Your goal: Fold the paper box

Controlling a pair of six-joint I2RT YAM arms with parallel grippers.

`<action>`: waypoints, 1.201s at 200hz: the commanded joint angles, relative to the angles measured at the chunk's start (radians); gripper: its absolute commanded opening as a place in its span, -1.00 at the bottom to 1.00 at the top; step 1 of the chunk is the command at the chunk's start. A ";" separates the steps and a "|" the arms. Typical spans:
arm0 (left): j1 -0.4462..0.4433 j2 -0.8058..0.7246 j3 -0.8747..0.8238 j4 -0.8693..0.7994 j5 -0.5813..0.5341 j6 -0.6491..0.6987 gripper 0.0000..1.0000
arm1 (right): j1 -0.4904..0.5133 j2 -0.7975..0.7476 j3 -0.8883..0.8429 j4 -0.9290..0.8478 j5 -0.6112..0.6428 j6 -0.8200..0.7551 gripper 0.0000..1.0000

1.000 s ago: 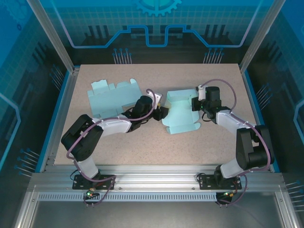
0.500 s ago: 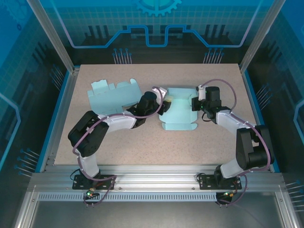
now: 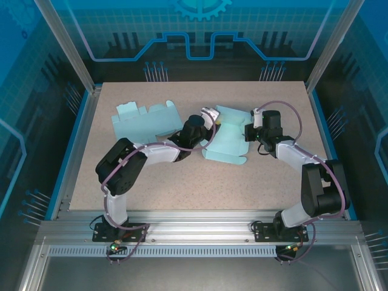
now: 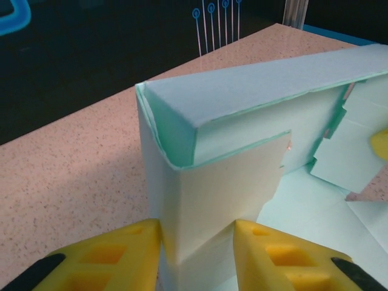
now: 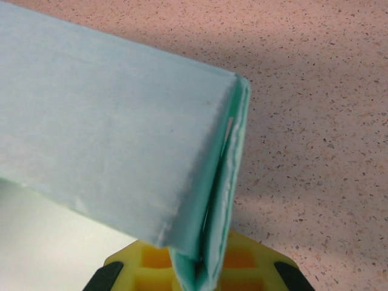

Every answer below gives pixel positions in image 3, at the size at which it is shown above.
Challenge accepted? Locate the aluminium side rail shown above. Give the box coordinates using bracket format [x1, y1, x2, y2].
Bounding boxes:
[50, 86, 102, 221]

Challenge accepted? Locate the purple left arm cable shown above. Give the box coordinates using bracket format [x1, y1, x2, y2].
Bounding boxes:
[101, 108, 218, 263]

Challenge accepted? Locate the small connector with green light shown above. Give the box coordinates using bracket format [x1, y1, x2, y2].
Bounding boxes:
[109, 240, 127, 254]
[283, 242, 304, 254]

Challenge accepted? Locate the blue table edge strip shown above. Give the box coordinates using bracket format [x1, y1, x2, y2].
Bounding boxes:
[308, 90, 359, 221]
[44, 90, 92, 221]

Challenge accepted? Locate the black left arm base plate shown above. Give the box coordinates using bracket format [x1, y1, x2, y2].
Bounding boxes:
[92, 222, 149, 243]

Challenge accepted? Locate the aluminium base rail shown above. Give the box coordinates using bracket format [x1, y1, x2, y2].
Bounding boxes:
[35, 209, 363, 246]

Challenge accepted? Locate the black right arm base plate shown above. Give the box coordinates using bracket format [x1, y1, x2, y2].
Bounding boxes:
[252, 222, 309, 243]

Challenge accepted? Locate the light blue paper box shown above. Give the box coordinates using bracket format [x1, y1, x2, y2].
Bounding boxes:
[110, 101, 184, 144]
[201, 105, 251, 166]

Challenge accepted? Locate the aluminium frame post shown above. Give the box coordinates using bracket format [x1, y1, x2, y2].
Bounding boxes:
[33, 0, 103, 95]
[304, 0, 366, 93]

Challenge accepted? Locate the slotted grey cable duct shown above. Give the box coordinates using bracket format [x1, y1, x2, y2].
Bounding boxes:
[47, 245, 279, 258]

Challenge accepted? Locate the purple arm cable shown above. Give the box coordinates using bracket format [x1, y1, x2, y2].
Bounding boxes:
[101, 108, 218, 263]
[254, 101, 348, 263]

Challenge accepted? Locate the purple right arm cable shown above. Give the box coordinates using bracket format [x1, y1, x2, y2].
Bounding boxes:
[254, 101, 348, 263]

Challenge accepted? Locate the aluminium lower frame bar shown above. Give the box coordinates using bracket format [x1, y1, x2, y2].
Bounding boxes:
[350, 244, 383, 291]
[16, 242, 51, 291]

